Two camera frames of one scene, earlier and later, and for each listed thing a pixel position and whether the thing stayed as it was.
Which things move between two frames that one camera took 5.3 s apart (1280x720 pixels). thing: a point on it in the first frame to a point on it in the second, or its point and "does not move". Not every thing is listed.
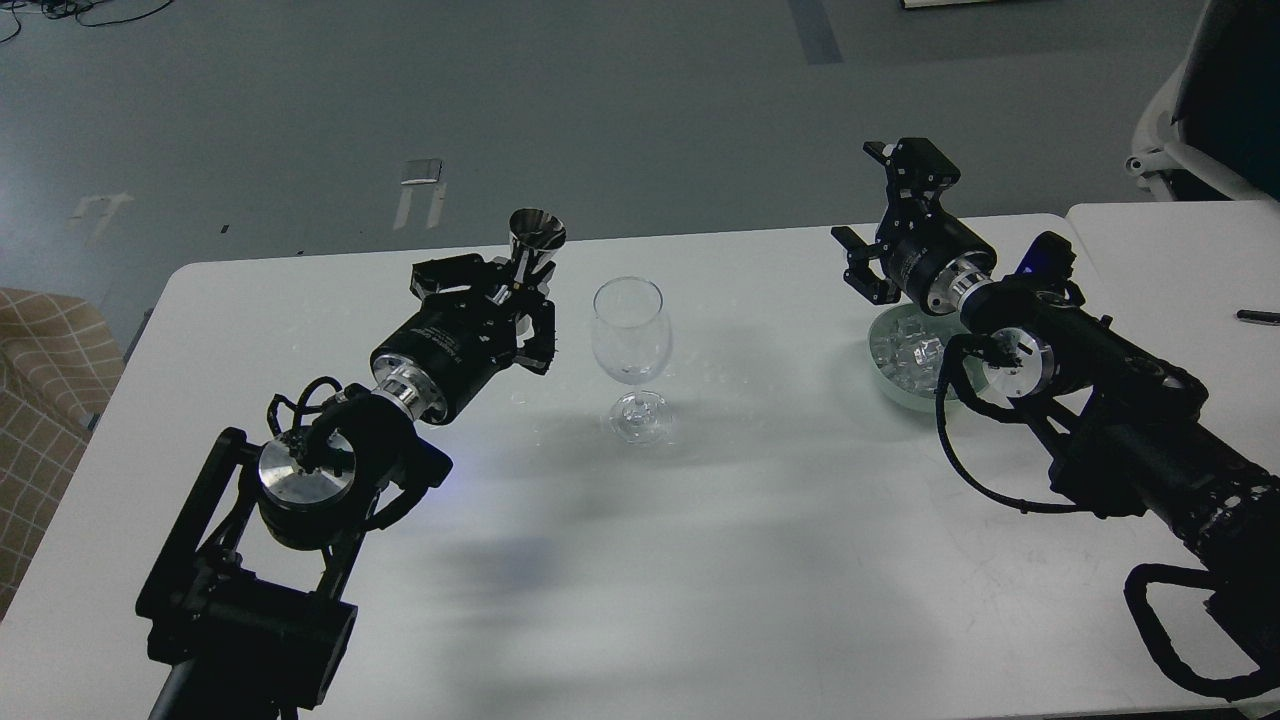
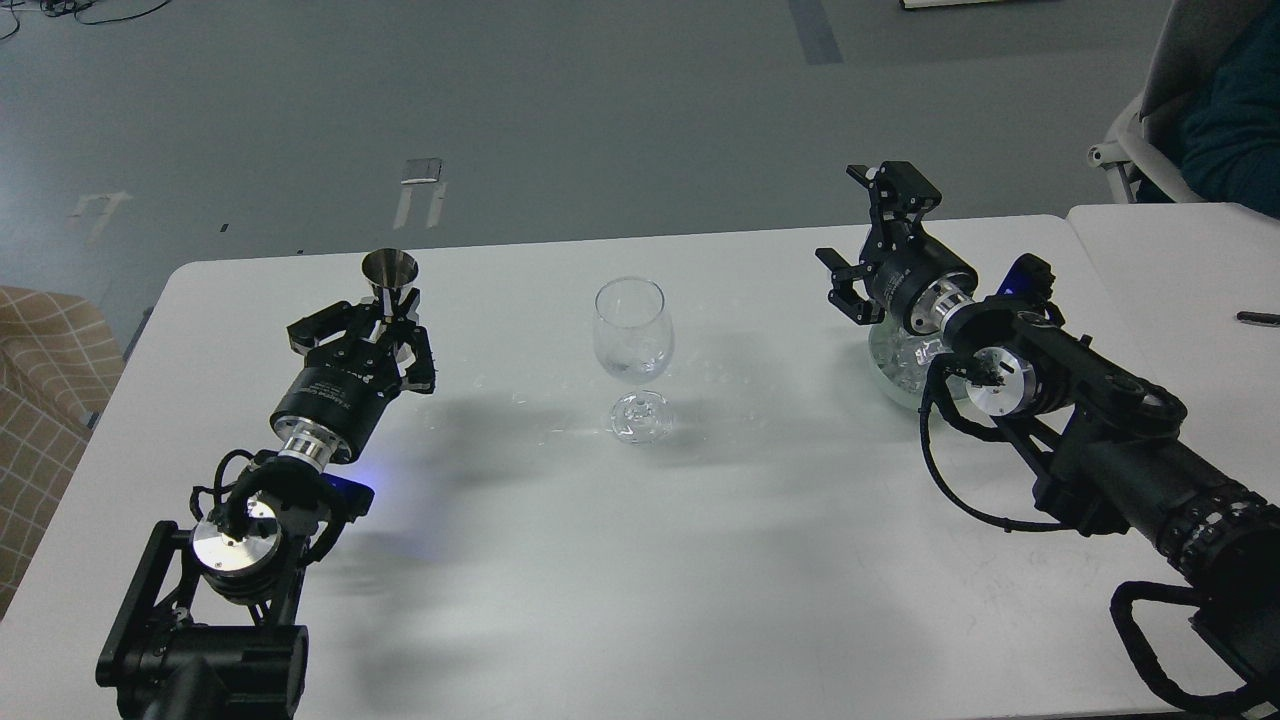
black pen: [1261, 315] does not move
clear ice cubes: [909, 352] does not move
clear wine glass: [632, 337] does not move
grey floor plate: [420, 171] does not move
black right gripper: [925, 248] to [916, 278]
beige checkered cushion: [60, 359] does not move
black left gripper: [458, 341] to [344, 388]
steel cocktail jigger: [536, 238] to [388, 269]
